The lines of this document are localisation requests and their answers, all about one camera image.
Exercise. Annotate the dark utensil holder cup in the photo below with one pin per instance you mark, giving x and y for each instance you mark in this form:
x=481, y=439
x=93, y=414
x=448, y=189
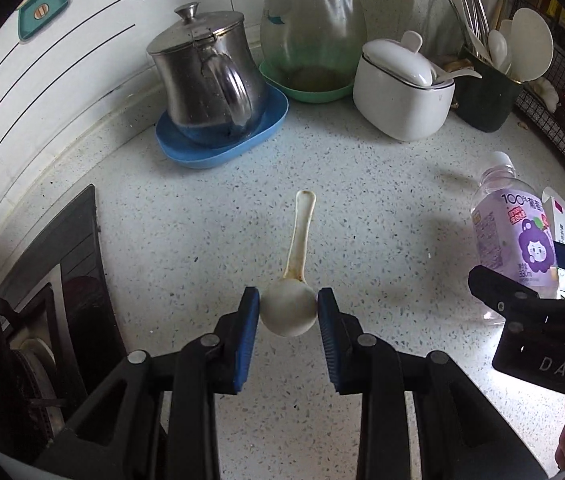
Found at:
x=487, y=105

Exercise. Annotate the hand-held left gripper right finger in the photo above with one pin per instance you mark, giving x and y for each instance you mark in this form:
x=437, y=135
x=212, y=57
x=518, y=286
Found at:
x=330, y=340

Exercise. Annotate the steel teapot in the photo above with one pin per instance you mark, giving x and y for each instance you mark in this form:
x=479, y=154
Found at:
x=197, y=85

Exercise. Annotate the white condiment jar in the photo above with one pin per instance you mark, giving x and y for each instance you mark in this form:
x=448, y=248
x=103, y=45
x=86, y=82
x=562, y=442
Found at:
x=397, y=100

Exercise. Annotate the small white spoon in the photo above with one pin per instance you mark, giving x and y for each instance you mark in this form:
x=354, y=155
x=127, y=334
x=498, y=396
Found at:
x=497, y=47

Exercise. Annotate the white green medicine box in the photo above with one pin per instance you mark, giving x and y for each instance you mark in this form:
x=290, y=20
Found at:
x=562, y=220

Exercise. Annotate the white plastic spoon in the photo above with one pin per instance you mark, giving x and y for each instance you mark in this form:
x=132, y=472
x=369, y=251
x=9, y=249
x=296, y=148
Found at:
x=290, y=305

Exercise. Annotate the black gas stove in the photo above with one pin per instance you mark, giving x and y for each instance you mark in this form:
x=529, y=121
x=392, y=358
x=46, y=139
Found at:
x=77, y=260

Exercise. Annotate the garlic bulb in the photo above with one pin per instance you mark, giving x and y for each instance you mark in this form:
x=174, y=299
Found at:
x=546, y=91

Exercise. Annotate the white rice paddle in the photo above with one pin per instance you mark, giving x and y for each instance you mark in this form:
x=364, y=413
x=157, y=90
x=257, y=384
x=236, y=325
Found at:
x=532, y=42

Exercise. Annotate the blue plastic tray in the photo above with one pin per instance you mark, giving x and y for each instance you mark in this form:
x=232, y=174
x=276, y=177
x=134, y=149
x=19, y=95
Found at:
x=262, y=135

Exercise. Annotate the steel chopsticks bundle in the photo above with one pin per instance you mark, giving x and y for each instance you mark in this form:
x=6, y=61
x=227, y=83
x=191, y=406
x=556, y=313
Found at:
x=475, y=10

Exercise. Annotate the glass carafe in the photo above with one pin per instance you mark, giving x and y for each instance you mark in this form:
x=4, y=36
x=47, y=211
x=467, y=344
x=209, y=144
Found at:
x=312, y=35

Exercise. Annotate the green plastic tray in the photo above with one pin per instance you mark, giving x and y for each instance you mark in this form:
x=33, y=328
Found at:
x=312, y=96

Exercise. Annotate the purple label plastic bottle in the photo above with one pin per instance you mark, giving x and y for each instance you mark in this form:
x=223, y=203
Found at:
x=512, y=230

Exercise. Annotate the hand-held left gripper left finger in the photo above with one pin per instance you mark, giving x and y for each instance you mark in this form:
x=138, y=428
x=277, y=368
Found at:
x=242, y=340

